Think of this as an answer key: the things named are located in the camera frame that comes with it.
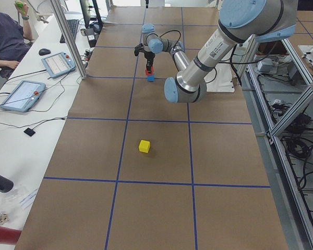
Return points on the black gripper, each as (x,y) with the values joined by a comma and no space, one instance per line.
(148,55)

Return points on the red cube block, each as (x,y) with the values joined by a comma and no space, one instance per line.
(149,72)

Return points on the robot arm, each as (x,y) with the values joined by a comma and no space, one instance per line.
(267,20)

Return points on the yellow cube block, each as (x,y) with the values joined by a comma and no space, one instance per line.
(144,146)

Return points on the far teach pendant tablet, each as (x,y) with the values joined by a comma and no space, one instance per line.
(58,64)

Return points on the teach pendant tablet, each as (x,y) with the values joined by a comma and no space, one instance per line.
(24,96)
(58,64)

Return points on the black computer mouse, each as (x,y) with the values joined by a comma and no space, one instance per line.
(44,51)

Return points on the grey power supply box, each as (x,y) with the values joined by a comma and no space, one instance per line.
(265,65)

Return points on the near teach pendant tablet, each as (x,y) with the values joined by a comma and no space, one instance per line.
(24,96)

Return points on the small black square pad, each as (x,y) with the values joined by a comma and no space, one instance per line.
(30,132)

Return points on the seated person in navy shirt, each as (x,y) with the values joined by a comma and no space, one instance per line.
(12,41)

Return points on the green toy in hand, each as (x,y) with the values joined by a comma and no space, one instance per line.
(19,5)

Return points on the red cylinder object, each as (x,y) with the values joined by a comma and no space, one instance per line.
(9,236)

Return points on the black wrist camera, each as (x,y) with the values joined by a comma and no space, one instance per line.
(139,49)

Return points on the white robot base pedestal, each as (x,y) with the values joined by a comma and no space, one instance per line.
(220,79)

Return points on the aluminium frame post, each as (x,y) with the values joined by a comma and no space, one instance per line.
(70,41)

